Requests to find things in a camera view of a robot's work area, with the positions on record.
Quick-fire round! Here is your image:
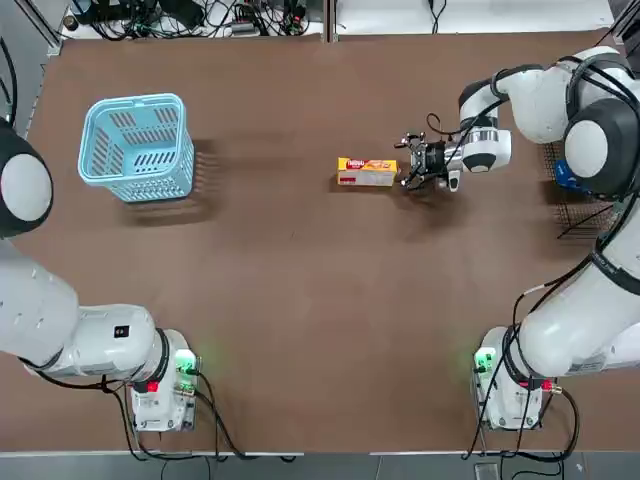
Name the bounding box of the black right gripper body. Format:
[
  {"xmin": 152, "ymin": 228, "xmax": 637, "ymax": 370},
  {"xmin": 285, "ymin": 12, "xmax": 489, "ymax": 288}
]
[{"xmin": 418, "ymin": 141, "xmax": 449, "ymax": 177}]

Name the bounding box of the yellow wafer box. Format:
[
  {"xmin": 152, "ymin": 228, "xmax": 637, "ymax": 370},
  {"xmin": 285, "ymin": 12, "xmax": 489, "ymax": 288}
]
[{"xmin": 336, "ymin": 156, "xmax": 400, "ymax": 188}]

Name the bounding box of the small blue cookie box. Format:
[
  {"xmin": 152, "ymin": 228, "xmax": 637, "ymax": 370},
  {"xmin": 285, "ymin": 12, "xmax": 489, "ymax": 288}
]
[{"xmin": 553, "ymin": 159, "xmax": 591, "ymax": 191}]

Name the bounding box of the black power adapter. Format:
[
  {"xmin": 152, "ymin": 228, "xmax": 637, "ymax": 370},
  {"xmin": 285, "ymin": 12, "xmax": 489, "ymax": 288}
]
[{"xmin": 159, "ymin": 0, "xmax": 206, "ymax": 29}]

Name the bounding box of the light blue plastic basket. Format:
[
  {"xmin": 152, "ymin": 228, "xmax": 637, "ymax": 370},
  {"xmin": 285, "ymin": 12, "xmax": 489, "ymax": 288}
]
[{"xmin": 77, "ymin": 93, "xmax": 195, "ymax": 204}]

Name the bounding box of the grey aluminium post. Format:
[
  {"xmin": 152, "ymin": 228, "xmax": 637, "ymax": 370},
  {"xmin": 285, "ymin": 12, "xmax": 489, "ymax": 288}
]
[{"xmin": 323, "ymin": 0, "xmax": 337, "ymax": 44}]

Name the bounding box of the black wire shelf rack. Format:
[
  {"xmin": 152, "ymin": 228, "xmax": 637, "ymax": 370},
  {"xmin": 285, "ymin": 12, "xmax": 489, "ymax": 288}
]
[{"xmin": 542, "ymin": 9, "xmax": 640, "ymax": 240}]

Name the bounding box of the grey aluminium frame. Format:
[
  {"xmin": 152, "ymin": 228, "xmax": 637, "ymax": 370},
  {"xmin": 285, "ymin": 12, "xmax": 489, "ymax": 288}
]
[{"xmin": 610, "ymin": 0, "xmax": 640, "ymax": 46}]

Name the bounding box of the black right base cable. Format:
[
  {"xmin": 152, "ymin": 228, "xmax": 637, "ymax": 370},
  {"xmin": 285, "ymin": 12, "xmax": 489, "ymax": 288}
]
[{"xmin": 459, "ymin": 367, "xmax": 509, "ymax": 461}]

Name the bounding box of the black base cable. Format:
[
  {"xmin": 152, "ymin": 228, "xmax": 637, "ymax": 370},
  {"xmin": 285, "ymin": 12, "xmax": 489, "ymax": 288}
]
[
  {"xmin": 192, "ymin": 369, "xmax": 304, "ymax": 461},
  {"xmin": 459, "ymin": 367, "xmax": 509, "ymax": 461}
]

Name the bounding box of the black cable bundle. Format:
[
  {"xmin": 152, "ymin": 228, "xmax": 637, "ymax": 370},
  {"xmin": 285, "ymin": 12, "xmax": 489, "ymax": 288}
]
[{"xmin": 74, "ymin": 0, "xmax": 324, "ymax": 39}]

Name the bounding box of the black left base cable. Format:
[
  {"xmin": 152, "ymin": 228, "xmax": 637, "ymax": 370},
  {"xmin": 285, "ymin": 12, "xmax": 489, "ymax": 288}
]
[{"xmin": 192, "ymin": 369, "xmax": 304, "ymax": 461}]

